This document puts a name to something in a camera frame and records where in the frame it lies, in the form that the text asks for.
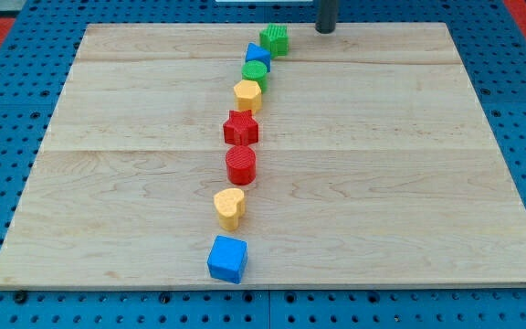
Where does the yellow hexagon block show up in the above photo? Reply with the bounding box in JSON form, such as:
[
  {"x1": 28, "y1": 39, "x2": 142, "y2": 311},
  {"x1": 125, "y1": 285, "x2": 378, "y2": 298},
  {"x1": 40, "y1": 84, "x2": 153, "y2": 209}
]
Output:
[{"x1": 233, "y1": 80, "x2": 262, "y2": 113}]

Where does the yellow heart block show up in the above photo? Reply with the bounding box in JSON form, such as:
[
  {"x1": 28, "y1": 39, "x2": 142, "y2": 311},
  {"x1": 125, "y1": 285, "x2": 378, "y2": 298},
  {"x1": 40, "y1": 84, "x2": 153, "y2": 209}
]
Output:
[{"x1": 213, "y1": 187, "x2": 246, "y2": 231}]

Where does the wooden board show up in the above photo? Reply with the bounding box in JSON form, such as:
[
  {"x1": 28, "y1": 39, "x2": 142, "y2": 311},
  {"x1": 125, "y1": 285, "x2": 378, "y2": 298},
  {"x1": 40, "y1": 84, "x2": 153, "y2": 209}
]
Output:
[{"x1": 0, "y1": 23, "x2": 526, "y2": 291}]

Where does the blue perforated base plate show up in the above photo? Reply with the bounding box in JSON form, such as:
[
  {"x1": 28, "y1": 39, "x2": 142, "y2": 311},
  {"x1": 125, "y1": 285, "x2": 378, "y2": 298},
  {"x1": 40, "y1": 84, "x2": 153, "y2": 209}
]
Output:
[{"x1": 0, "y1": 0, "x2": 526, "y2": 328}]

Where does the red star block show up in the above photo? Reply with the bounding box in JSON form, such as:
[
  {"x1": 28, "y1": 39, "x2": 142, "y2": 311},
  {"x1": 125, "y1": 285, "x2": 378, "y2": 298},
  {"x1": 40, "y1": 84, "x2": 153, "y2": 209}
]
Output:
[{"x1": 223, "y1": 110, "x2": 259, "y2": 146}]

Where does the green star block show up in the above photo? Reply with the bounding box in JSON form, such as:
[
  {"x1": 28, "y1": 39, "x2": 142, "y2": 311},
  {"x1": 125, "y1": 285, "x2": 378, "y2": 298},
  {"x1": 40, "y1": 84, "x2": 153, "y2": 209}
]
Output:
[{"x1": 259, "y1": 23, "x2": 289, "y2": 58}]

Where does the blue triangle block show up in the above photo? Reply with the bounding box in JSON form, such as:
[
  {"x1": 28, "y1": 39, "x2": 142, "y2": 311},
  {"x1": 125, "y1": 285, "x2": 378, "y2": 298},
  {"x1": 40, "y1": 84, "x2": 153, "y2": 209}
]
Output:
[{"x1": 245, "y1": 42, "x2": 271, "y2": 72}]

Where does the red cylinder block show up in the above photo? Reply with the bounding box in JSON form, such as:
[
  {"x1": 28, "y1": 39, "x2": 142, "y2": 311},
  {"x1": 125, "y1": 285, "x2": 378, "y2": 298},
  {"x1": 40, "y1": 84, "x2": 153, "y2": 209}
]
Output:
[{"x1": 225, "y1": 145, "x2": 257, "y2": 186}]

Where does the blue cube block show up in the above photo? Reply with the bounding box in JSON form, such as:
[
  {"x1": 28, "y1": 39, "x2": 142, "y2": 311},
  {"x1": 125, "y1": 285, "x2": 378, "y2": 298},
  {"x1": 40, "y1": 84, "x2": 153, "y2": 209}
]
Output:
[{"x1": 207, "y1": 235, "x2": 248, "y2": 284}]

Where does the green cylinder block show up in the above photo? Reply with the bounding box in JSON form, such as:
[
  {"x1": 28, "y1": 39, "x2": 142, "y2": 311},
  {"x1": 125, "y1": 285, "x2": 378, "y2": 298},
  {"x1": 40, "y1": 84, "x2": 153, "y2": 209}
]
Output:
[{"x1": 241, "y1": 60, "x2": 268, "y2": 93}]

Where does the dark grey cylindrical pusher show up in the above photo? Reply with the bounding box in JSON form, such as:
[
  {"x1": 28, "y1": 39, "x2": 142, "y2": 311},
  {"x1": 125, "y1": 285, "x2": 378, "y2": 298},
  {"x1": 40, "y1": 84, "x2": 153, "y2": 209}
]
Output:
[{"x1": 315, "y1": 0, "x2": 339, "y2": 34}]

